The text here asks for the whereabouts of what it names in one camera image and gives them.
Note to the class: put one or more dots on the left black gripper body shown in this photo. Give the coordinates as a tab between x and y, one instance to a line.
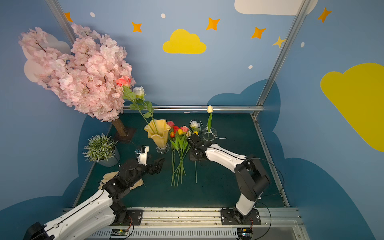
148	168

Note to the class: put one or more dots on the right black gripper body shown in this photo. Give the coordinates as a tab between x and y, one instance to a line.
195	144

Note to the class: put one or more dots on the red rose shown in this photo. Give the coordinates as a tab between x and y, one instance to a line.
175	129

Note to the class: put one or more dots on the cream white tulip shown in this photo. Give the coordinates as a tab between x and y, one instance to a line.
210	110

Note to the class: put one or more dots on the white rose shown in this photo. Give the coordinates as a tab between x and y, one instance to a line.
144	107
194	125

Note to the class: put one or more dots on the orange yellow tulip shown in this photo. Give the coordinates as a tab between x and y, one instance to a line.
173	154

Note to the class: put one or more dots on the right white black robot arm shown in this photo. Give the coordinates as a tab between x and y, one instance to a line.
252	178

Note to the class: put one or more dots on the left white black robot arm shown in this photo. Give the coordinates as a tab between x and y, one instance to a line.
100	210

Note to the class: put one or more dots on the clear glass vase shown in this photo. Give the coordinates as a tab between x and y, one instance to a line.
209	135

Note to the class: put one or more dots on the pink tulip on table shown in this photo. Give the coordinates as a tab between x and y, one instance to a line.
181	145

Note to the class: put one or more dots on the white rose on table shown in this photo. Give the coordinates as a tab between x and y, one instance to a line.
194	125

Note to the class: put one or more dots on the yellow wavy glass vase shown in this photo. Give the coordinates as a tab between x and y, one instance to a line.
160	139

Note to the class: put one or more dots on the beige cloth glove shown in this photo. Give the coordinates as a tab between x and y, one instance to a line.
109	176

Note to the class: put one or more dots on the small green potted plant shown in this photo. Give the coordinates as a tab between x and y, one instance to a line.
103	150

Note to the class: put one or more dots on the left circuit board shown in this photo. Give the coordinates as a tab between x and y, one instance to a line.
119	233

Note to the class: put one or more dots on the circuit board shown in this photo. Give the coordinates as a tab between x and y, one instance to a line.
244	234
119	233

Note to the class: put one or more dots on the right circuit board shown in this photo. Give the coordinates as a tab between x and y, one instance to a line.
244	234

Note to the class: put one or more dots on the pink cherry blossom tree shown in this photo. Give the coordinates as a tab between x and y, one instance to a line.
84	79

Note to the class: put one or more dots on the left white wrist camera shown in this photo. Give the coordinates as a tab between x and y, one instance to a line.
142	155

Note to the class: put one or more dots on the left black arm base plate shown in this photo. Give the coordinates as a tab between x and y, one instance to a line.
132	217

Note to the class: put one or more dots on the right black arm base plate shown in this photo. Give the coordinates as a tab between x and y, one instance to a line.
234	217

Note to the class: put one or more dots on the aluminium front rail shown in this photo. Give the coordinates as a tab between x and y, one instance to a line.
205	224

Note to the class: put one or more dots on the aluminium left frame post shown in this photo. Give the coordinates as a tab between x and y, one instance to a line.
61	18

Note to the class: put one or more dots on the aluminium frame post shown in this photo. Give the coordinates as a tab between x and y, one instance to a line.
304	9
61	18

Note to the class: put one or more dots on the aluminium right frame post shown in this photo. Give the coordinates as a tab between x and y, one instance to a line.
304	9

